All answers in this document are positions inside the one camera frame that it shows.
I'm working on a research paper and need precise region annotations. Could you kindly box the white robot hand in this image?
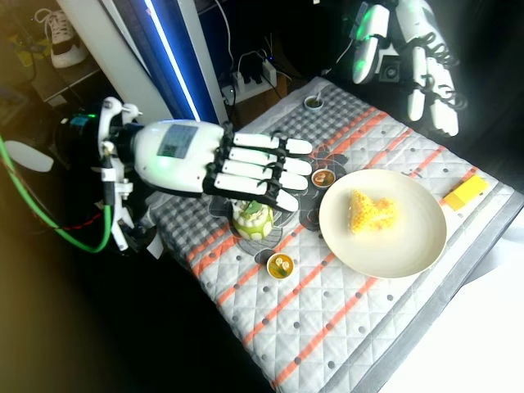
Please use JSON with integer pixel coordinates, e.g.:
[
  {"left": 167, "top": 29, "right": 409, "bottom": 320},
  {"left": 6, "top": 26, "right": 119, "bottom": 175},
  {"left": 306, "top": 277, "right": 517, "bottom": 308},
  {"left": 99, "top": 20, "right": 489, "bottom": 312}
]
[
  {"left": 133, "top": 119, "right": 314, "bottom": 213},
  {"left": 350, "top": 0, "right": 462, "bottom": 138}
]

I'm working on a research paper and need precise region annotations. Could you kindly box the clear bag of corn kernels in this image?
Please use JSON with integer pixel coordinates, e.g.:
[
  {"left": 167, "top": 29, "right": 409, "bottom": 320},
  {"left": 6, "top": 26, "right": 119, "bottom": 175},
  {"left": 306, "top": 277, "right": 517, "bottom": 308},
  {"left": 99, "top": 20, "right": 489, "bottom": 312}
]
[{"left": 347, "top": 188, "right": 399, "bottom": 235}]

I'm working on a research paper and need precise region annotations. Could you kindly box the cream round plate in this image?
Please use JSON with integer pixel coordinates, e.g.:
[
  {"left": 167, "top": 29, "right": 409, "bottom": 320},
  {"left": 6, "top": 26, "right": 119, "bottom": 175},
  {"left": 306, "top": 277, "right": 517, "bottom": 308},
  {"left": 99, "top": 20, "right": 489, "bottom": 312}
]
[{"left": 318, "top": 168, "right": 448, "bottom": 280}]

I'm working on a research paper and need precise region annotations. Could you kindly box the white power strip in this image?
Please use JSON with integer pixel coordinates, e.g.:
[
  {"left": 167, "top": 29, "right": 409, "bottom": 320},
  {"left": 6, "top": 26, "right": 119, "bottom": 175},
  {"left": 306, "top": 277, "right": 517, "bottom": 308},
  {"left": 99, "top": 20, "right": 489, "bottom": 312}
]
[{"left": 220, "top": 61, "right": 280, "bottom": 104}]

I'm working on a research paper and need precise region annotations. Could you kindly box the black charger plug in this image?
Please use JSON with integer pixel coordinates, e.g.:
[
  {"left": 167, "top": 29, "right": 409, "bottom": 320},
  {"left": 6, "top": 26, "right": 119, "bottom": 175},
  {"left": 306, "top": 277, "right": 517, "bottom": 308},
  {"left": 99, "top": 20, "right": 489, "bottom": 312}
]
[{"left": 238, "top": 56, "right": 264, "bottom": 84}]

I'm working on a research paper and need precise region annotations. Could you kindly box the toy noodle soup bowl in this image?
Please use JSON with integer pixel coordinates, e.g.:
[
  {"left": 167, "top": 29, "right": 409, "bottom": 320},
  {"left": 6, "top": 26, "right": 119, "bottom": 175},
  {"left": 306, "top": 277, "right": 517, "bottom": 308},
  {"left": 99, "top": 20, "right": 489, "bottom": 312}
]
[{"left": 266, "top": 252, "right": 296, "bottom": 281}]

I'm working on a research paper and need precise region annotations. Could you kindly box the toy soup bowl with egg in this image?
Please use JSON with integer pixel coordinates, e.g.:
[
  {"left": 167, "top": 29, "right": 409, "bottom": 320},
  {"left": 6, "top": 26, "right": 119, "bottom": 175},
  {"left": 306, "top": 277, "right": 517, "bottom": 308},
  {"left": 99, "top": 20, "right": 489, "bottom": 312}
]
[{"left": 310, "top": 168, "right": 337, "bottom": 188}]

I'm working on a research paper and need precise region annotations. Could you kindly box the white sneaker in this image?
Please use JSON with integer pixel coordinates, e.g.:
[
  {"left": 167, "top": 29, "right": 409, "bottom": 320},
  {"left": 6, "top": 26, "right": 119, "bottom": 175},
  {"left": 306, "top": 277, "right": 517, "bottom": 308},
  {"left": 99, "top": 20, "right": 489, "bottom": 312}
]
[{"left": 34, "top": 7, "right": 88, "bottom": 69}]

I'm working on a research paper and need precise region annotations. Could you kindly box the yellow block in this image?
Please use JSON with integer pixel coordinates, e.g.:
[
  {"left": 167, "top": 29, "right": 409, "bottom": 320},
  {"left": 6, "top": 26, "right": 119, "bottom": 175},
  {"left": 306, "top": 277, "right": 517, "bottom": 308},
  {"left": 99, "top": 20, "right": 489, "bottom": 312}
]
[{"left": 443, "top": 174, "right": 490, "bottom": 212}]

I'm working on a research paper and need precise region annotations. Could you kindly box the grey quilt with bear print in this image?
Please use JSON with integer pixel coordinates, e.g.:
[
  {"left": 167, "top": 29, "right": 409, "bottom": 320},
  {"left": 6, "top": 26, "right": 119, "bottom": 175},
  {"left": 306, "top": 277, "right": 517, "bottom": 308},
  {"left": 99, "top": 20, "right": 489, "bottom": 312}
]
[{"left": 141, "top": 75, "right": 524, "bottom": 393}]

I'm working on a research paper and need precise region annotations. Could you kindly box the green cable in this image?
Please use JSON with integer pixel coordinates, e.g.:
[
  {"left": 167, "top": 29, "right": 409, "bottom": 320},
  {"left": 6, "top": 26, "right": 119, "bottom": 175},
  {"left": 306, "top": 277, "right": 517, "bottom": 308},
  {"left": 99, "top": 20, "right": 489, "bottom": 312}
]
[{"left": 0, "top": 134, "right": 114, "bottom": 254}]

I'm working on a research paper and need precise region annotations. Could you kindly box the white post with blue light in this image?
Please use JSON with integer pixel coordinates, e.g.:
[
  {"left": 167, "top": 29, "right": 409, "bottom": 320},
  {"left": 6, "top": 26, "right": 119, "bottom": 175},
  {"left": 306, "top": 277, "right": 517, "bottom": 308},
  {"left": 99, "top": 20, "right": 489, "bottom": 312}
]
[{"left": 56, "top": 0, "right": 228, "bottom": 124}]

